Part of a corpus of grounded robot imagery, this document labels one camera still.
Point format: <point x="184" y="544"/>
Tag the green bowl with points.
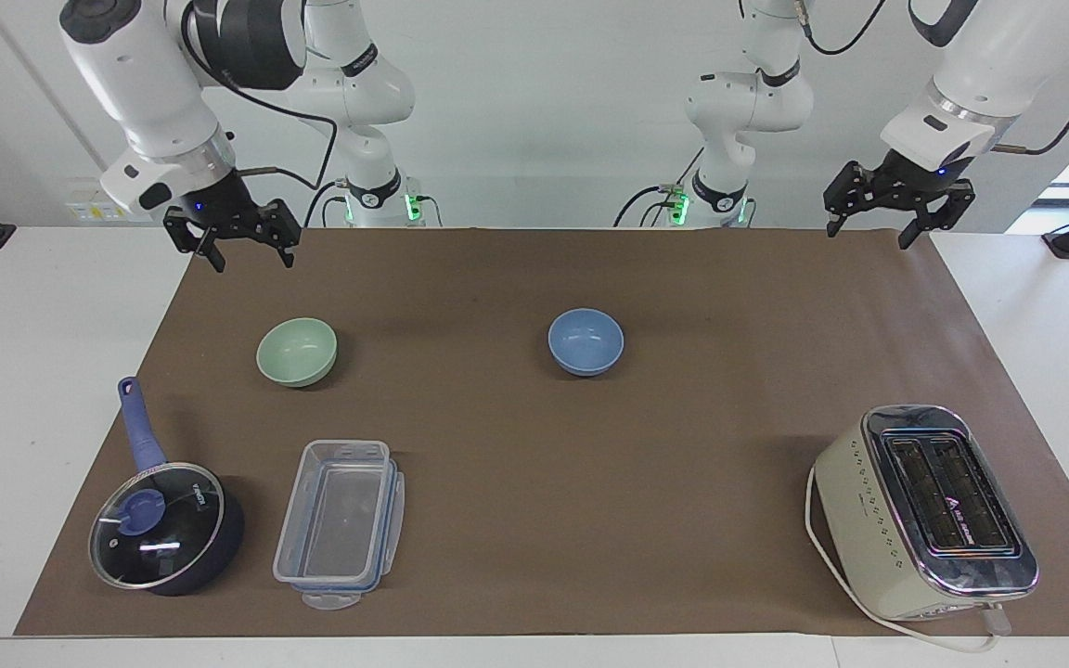
<point x="297" y="353"/>

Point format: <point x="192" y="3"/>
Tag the glass lid with blue knob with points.
<point x="159" y="524"/>

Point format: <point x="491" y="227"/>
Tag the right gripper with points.
<point x="219" y="199"/>

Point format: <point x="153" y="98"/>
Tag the clear plastic food container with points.
<point x="340" y="520"/>

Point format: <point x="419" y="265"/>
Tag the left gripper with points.
<point x="917" y="178"/>

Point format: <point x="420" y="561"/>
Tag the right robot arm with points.
<point x="140" y="88"/>

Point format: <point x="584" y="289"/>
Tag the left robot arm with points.
<point x="971" y="83"/>

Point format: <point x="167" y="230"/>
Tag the cream and chrome toaster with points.
<point x="878" y="520"/>

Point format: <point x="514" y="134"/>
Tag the blue saucepan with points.
<point x="219" y="547"/>

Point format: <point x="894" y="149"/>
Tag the blue bowl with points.
<point x="586" y="341"/>

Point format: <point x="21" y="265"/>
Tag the white wall socket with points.
<point x="94" y="202"/>

